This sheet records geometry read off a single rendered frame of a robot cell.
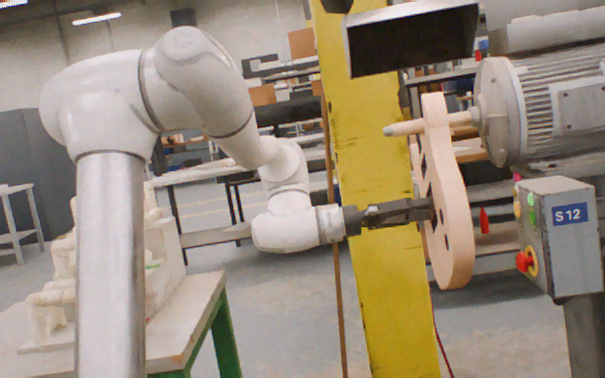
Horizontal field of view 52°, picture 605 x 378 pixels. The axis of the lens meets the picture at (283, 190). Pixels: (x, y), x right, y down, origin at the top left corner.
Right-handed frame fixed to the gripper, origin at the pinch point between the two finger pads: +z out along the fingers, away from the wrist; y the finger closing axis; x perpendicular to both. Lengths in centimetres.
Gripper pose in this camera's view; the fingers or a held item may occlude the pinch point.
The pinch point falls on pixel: (430, 208)
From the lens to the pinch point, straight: 146.0
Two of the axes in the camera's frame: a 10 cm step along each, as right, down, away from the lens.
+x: -1.2, -9.3, 3.4
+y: -1.2, -3.3, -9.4
